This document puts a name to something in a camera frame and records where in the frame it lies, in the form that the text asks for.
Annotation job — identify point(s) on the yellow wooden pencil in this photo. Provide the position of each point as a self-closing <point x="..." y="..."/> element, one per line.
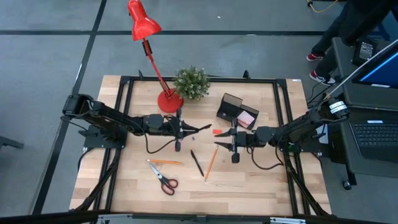
<point x="164" y="161"/>
<point x="211" y="163"/>

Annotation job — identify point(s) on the black laptop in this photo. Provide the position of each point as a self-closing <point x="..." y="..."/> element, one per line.
<point x="376" y="140"/>

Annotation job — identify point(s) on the black computer monitor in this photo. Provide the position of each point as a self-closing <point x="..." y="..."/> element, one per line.
<point x="382" y="71"/>

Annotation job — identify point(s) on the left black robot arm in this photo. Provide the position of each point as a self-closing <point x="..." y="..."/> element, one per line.
<point x="115" y="119"/>

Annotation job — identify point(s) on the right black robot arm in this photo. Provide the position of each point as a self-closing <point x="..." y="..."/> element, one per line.
<point x="298" y="127"/>

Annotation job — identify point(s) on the black power adapter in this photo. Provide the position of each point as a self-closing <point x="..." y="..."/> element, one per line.
<point x="365" y="51"/>

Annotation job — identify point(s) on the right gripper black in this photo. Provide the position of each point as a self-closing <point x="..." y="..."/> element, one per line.
<point x="245" y="139"/>

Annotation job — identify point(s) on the dark chair base leg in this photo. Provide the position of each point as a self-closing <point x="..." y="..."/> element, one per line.
<point x="9" y="143"/>

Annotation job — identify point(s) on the black mesh desk organizer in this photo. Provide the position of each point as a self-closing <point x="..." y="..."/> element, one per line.
<point x="228" y="109"/>

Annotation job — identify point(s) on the black pen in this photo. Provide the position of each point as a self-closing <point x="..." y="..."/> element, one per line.
<point x="197" y="163"/>

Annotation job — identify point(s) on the pink sticky note pad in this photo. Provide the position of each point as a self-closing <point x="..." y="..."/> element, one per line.
<point x="246" y="119"/>

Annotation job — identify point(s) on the black camera gantry rail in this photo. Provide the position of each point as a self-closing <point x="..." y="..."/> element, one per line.
<point x="62" y="217"/>

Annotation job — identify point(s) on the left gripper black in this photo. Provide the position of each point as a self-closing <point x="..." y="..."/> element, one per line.
<point x="171" y="126"/>

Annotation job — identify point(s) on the orange eraser block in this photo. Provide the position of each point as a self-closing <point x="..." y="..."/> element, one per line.
<point x="217" y="131"/>

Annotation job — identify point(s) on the person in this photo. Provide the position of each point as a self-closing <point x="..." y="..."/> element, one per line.
<point x="351" y="18"/>

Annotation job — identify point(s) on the red desk lamp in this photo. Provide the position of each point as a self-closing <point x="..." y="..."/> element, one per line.
<point x="143" y="21"/>

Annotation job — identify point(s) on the black aluminium table frame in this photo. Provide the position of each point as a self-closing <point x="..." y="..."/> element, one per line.
<point x="280" y="102"/>

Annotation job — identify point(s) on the artificial plant in black pot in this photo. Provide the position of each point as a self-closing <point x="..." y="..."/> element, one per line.
<point x="191" y="82"/>

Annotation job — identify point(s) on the black equipment cart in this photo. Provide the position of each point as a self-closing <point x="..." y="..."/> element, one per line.
<point x="345" y="77"/>

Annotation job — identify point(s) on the white rod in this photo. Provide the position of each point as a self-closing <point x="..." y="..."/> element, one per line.
<point x="351" y="76"/>

